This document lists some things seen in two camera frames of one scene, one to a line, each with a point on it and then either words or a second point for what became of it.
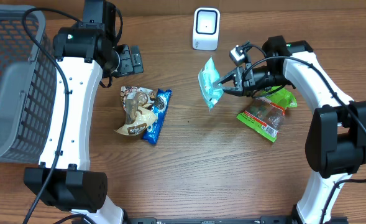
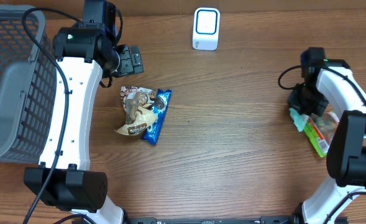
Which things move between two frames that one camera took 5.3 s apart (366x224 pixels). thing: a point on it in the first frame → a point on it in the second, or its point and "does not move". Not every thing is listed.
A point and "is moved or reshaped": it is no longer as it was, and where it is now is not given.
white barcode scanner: x=205 y=30 does not move
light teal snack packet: x=207 y=76 → x=299 y=119
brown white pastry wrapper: x=138 y=116 does not move
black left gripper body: x=125 y=66 does not move
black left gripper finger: x=138 y=67 does not move
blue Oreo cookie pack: x=159 y=107 does not move
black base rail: x=225 y=219 does not move
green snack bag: x=265 y=113 is moved or reshaped
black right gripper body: x=252 y=78 → x=307 y=98
